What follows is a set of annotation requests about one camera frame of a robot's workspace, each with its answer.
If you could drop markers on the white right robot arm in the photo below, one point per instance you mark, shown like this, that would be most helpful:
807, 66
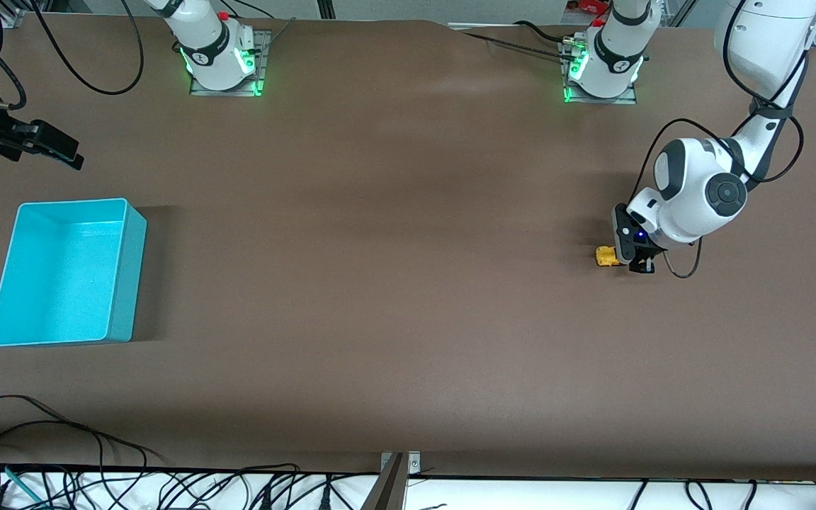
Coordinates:
210, 42

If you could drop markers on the silver table clamp bracket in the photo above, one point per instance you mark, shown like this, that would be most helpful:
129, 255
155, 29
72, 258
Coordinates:
414, 462

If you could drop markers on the dark metal bar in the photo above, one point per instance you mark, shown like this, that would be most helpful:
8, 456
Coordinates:
387, 489

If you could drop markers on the yellow beetle toy car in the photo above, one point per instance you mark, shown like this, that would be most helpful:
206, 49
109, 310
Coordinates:
606, 256

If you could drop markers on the red background object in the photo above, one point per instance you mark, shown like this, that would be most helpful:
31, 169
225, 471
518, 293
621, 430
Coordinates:
588, 6

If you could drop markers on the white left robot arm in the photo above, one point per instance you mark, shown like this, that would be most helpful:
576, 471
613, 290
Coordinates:
691, 184

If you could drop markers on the teal plastic storage bin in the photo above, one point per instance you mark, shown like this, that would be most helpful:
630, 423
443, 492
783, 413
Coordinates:
61, 283

